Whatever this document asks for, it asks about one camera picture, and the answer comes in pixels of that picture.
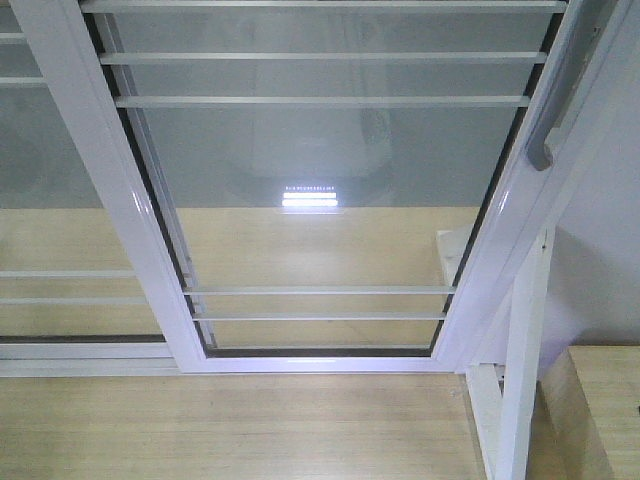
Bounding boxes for white framed sliding glass door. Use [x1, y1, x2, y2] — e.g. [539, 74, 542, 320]
[9, 0, 621, 376]

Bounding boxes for grey door handle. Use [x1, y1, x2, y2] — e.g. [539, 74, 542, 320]
[524, 1, 602, 171]

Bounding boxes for light wooden floor platform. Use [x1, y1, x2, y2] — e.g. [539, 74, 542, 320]
[1, 207, 484, 479]

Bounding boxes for fixed white framed glass panel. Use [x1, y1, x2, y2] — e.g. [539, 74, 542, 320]
[1, 3, 177, 377]

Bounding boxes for light wooden box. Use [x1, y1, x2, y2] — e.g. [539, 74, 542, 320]
[526, 345, 639, 479]

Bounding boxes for white door frame post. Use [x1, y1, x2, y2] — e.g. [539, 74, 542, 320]
[438, 1, 639, 479]

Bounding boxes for white wall panel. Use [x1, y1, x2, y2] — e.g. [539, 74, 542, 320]
[540, 29, 639, 370]

